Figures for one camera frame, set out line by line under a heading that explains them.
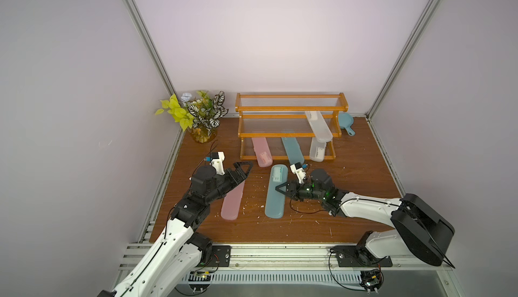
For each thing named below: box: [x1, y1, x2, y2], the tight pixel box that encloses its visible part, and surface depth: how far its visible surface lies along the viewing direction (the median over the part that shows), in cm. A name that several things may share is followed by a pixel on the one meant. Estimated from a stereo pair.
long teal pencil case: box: [264, 164, 289, 219], surface depth 81 cm
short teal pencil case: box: [281, 137, 305, 165], surface depth 104 cm
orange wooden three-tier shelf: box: [235, 92, 349, 160], surface depth 100 cm
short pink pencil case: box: [251, 137, 274, 169], surface depth 102 cm
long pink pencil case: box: [220, 180, 246, 221], surface depth 87 cm
